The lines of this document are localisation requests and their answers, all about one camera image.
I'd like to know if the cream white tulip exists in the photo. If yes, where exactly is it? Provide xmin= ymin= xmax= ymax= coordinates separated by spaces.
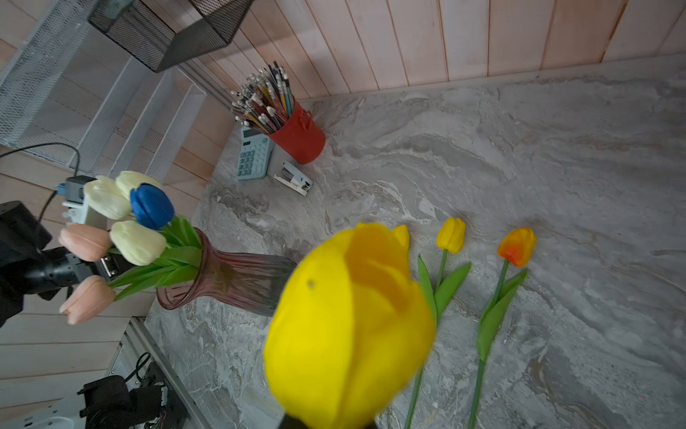
xmin=115 ymin=171 xmax=163 ymax=200

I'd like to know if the bundle of pencils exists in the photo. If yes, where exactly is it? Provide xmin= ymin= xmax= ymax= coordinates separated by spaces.
xmin=230 ymin=62 xmax=295 ymax=135

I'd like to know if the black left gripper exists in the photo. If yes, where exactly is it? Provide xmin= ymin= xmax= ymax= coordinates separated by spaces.
xmin=21 ymin=251 xmax=134 ymax=294

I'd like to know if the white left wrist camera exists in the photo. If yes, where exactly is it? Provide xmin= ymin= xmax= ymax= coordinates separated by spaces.
xmin=56 ymin=175 xmax=107 ymax=230

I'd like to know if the pink tulip lower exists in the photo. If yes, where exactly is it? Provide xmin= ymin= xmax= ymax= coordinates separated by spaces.
xmin=60 ymin=275 xmax=116 ymax=325

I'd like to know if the blue tulip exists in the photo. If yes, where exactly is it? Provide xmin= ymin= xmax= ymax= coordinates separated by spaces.
xmin=130 ymin=183 xmax=175 ymax=231

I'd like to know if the dark ribbed glass vase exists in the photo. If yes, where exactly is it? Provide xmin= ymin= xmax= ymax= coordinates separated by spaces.
xmin=156 ymin=232 xmax=297 ymax=316

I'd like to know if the red metal pencil bucket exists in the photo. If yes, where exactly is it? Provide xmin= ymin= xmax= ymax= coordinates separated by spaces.
xmin=268 ymin=100 xmax=326 ymax=164

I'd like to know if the orange yellow tulip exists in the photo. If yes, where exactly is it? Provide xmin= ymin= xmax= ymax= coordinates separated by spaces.
xmin=468 ymin=227 xmax=537 ymax=429

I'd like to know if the pale white tulip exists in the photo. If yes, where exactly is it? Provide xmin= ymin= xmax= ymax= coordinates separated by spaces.
xmin=110 ymin=220 xmax=167 ymax=266

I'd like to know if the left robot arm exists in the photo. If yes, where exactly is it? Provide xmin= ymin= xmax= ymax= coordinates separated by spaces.
xmin=1 ymin=200 xmax=133 ymax=324

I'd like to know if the light blue white stapler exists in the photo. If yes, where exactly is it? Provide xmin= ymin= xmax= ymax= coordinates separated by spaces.
xmin=273 ymin=162 xmax=314 ymax=197

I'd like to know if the black wire mesh basket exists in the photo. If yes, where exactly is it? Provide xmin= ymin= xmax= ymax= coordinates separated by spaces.
xmin=86 ymin=0 xmax=255 ymax=73

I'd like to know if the white wire mesh shelf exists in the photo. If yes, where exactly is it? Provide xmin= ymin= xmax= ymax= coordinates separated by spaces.
xmin=1 ymin=1 xmax=207 ymax=181

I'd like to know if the teal desk calculator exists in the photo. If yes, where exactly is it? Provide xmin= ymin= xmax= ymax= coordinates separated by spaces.
xmin=237 ymin=127 xmax=274 ymax=181

